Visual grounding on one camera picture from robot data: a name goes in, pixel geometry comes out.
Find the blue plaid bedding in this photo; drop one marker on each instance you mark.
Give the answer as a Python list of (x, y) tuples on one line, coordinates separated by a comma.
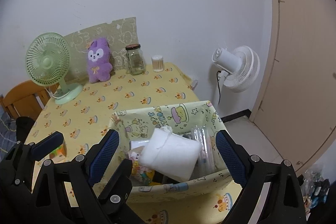
[(7, 133)]

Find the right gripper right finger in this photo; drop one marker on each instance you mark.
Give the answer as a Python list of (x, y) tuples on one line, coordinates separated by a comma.
[(284, 201)]

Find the green desk fan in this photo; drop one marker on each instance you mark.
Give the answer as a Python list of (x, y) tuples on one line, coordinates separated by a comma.
[(47, 63)]

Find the yellow cake print tablecloth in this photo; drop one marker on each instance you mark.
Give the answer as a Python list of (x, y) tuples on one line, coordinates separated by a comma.
[(84, 121)]

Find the clear plastic tube pack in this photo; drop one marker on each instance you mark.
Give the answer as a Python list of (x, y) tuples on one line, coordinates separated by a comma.
[(205, 164)]

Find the purple plush bunny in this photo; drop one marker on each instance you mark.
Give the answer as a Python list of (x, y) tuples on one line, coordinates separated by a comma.
[(98, 61)]

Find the black garment on chair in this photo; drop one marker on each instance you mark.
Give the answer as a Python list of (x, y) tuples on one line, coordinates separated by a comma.
[(23, 127)]

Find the cartoon animal tissue pack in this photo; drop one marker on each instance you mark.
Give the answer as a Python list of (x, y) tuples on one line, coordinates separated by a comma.
[(141, 174)]

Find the yellow patterned storage box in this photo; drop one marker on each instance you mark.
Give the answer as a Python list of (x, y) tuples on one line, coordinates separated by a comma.
[(139, 125)]

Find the white standing fan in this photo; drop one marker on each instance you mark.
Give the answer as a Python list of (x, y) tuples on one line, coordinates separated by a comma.
[(237, 70)]

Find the white beige cloth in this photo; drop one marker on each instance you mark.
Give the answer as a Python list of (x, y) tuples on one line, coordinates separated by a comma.
[(138, 143)]

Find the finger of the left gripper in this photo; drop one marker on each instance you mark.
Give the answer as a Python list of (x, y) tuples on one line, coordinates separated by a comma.
[(17, 170), (114, 196)]

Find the green tissue pack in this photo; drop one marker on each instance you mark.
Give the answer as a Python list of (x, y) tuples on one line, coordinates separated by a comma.
[(59, 154)]

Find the cotton swab container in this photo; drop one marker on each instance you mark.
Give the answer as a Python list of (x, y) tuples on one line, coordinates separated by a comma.
[(157, 63)]

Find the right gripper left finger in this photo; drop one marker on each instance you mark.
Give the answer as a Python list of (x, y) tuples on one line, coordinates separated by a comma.
[(63, 192)]

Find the glass jar with lid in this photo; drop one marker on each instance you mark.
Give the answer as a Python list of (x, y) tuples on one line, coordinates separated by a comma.
[(135, 60)]

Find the beige door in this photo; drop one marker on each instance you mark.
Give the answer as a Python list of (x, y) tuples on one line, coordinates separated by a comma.
[(295, 107)]

